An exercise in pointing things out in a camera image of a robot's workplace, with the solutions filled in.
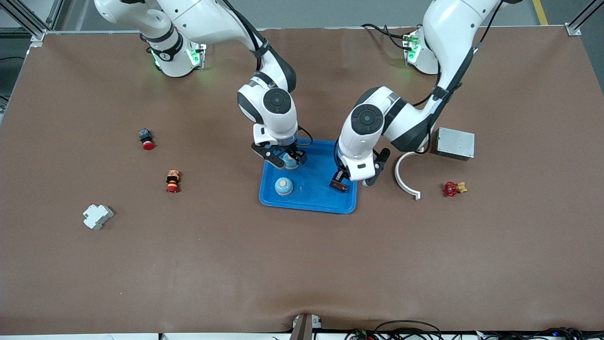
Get blue plastic tray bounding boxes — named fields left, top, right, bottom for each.
left=259, top=136, right=360, bottom=214

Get white curved pipe clamp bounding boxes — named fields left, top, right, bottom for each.
left=394, top=149, right=425, bottom=201

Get brown table cover mat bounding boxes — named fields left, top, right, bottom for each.
left=0, top=26, right=604, bottom=335

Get grey metal box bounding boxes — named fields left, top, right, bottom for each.
left=435, top=127, right=476, bottom=162

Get white circuit breaker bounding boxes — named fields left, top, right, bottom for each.
left=83, top=204, right=115, bottom=230

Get black left base cable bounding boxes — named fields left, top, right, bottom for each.
left=361, top=23, right=412, bottom=51

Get black looped cable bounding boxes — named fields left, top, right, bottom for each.
left=374, top=320, right=443, bottom=340

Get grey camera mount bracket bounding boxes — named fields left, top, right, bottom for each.
left=289, top=313, right=323, bottom=340

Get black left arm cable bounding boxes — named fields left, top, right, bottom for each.
left=411, top=0, right=502, bottom=155

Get aluminium frame profile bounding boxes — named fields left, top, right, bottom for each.
left=0, top=0, right=64, bottom=48
left=565, top=0, right=604, bottom=36

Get black cable bundle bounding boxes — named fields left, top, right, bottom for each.
left=477, top=327, right=604, bottom=340

